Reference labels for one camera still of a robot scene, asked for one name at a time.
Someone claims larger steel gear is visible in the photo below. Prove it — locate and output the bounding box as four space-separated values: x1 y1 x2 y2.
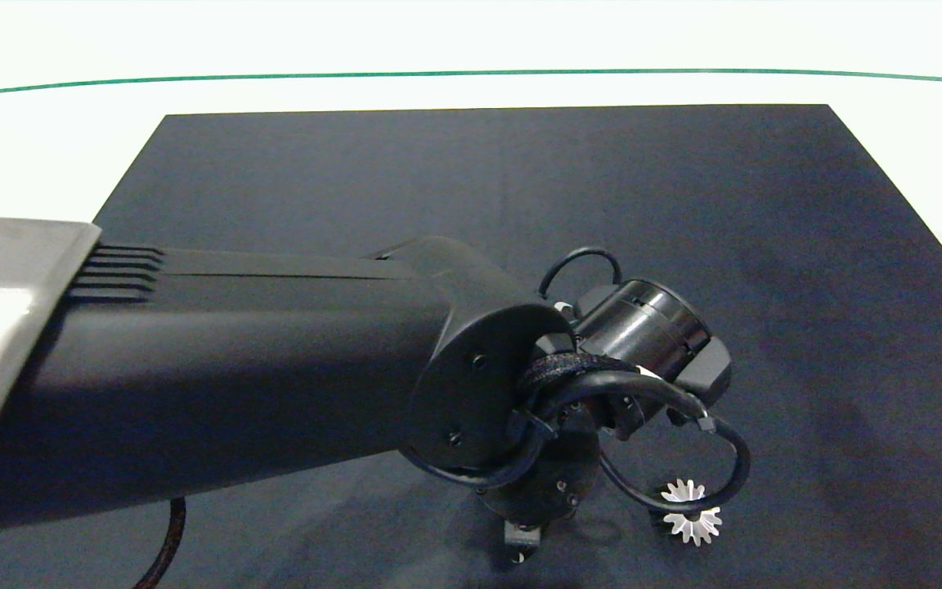
653 479 724 546

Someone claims dark rectangular mat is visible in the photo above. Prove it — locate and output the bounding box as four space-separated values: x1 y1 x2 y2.
0 104 942 589

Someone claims boxy wrist camera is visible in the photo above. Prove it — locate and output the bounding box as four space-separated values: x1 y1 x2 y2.
504 519 543 567

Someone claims black cable loop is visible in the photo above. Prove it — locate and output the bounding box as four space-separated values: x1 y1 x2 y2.
557 372 752 516
537 247 624 300

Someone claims black braided cable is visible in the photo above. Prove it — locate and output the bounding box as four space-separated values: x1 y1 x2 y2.
132 496 188 589

